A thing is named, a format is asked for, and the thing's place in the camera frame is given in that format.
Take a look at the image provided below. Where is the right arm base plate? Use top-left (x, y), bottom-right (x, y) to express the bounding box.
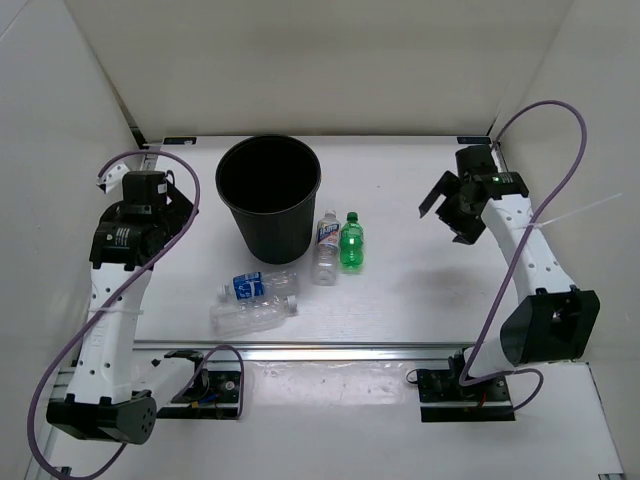
top-left (406, 356), bottom-right (515, 423)

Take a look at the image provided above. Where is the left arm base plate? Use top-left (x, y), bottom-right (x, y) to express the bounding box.
top-left (157, 345), bottom-right (245, 420)

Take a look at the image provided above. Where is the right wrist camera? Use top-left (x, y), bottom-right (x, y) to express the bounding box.
top-left (455, 144), bottom-right (498, 179)

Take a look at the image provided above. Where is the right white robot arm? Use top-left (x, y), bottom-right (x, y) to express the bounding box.
top-left (419, 171), bottom-right (600, 400)

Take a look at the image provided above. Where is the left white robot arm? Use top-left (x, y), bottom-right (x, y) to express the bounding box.
top-left (46, 171), bottom-right (210, 445)

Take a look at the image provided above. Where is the black plastic bin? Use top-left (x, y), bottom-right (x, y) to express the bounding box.
top-left (215, 135), bottom-right (321, 265)

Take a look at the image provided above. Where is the white zip tie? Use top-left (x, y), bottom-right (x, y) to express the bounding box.
top-left (526, 192), bottom-right (624, 229)

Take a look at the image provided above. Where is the clear unlabelled plastic bottle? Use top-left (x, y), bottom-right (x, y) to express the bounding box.
top-left (209, 295), bottom-right (298, 338)

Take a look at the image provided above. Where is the clear bottle blue label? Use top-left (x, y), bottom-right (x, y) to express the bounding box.
top-left (218, 270), bottom-right (299, 302)

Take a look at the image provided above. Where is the green plastic bottle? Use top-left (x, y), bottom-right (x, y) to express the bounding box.
top-left (339, 211), bottom-right (364, 273)

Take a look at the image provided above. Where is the clear bottle orange-blue label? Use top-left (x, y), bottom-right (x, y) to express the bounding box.
top-left (312, 210), bottom-right (340, 286)

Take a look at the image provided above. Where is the aluminium table rail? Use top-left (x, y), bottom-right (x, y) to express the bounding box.
top-left (132, 340), bottom-right (481, 362)

